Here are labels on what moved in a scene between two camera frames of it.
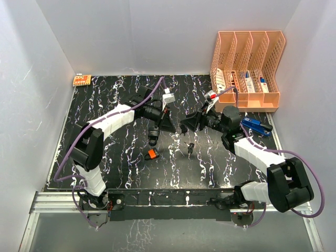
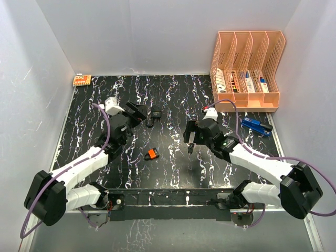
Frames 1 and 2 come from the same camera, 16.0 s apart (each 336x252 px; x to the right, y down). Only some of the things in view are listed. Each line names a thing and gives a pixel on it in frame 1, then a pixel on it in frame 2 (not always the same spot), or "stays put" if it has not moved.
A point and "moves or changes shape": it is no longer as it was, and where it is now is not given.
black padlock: [153, 135] moves or changes shape
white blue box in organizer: [249, 85] stays put
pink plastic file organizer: [243, 70] stays put
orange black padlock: [151, 155] stays put
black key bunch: [190, 146] stays put
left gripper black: [166, 124] to [138, 115]
